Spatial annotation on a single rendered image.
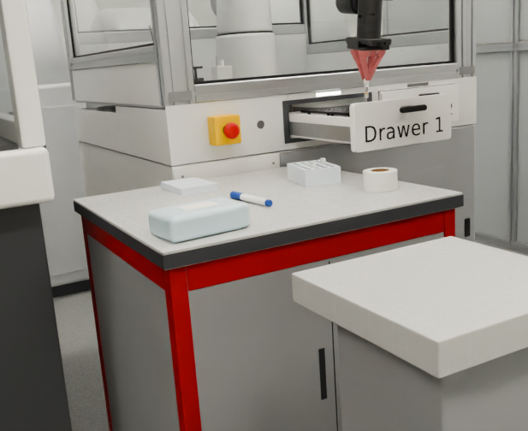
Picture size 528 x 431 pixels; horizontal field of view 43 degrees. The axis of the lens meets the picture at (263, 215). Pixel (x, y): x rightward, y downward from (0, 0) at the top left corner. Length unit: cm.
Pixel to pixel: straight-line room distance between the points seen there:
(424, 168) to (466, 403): 138
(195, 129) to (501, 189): 234
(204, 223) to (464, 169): 127
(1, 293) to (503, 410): 98
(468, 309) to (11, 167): 88
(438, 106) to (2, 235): 102
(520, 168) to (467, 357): 296
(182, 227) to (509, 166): 275
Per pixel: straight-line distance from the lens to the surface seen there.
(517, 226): 372
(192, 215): 109
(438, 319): 74
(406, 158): 206
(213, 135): 168
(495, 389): 83
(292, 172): 156
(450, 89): 213
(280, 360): 122
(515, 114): 361
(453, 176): 219
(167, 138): 168
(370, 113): 157
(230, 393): 119
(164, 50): 167
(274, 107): 179
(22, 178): 133
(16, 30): 135
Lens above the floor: 103
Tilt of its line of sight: 13 degrees down
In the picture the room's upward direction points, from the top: 4 degrees counter-clockwise
